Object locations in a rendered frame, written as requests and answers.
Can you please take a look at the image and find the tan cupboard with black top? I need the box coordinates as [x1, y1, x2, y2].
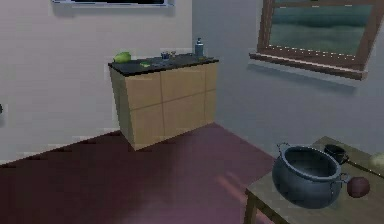
[107, 52, 220, 152]

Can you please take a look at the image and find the large dark grey pot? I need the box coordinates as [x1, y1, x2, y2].
[271, 142, 351, 210]

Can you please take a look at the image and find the brown framed window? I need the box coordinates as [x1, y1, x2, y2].
[248, 0, 384, 81]

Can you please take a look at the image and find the olive wooden dining table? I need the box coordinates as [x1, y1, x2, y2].
[243, 135, 384, 224]

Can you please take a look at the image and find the dark red apple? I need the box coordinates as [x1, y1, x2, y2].
[346, 176, 371, 199]

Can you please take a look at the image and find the green round vegetable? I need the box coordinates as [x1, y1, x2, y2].
[112, 51, 132, 65]

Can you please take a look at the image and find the grey spray bottle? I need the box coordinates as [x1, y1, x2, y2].
[194, 37, 205, 58]

